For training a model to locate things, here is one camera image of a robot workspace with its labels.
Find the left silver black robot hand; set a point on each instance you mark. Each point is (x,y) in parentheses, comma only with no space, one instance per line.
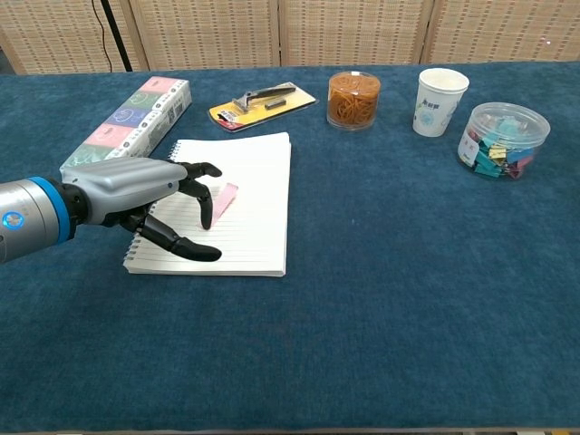
(127,186)

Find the pink paper slip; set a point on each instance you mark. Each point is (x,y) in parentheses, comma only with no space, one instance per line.
(224,201)

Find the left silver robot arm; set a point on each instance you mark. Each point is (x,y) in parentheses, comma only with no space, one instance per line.
(31,217)

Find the white spiral lined notebook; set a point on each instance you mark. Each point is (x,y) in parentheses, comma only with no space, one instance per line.
(258,226)

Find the multicolour tissue packet bundle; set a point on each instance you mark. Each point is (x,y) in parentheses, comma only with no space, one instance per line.
(136,113)

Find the black stand pole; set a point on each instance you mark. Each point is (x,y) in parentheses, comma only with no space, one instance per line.
(115,34)

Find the yellow razor blister pack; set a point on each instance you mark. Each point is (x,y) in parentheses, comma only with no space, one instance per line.
(272,111)

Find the black grey shaving razor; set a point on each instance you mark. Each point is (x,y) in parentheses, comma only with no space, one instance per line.
(265,93)

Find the woven bamboo screen panel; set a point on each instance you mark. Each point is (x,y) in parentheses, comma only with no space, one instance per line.
(353,29)
(54,31)
(503,27)
(204,31)

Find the clear jar of rubber bands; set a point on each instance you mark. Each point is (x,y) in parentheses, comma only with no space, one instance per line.
(353,102)

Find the blue velvet tablecloth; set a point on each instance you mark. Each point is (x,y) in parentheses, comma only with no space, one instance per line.
(362,317)

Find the white printed paper cup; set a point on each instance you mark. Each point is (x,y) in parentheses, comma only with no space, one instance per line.
(435,109)

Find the clear jar of binder clips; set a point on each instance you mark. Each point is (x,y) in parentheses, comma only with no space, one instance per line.
(503,140)

